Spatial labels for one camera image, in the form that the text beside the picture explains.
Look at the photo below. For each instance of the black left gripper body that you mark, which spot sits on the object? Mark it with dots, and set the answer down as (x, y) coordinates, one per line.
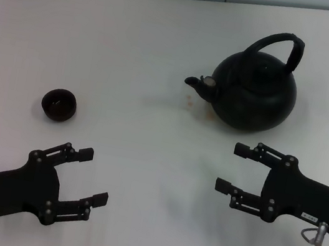
(14, 189)

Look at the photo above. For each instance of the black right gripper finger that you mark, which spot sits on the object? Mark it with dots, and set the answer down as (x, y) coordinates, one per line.
(223, 186)
(242, 150)

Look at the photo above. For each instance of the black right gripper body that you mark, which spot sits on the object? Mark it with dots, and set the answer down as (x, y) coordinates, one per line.
(297, 195)

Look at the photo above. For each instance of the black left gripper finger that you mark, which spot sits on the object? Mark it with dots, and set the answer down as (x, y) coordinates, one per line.
(99, 199)
(85, 154)

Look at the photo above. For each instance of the dark brown teacup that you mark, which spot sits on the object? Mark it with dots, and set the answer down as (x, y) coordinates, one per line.
(59, 111)

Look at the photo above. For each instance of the black round teapot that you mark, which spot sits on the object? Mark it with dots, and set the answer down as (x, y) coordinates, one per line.
(251, 96)

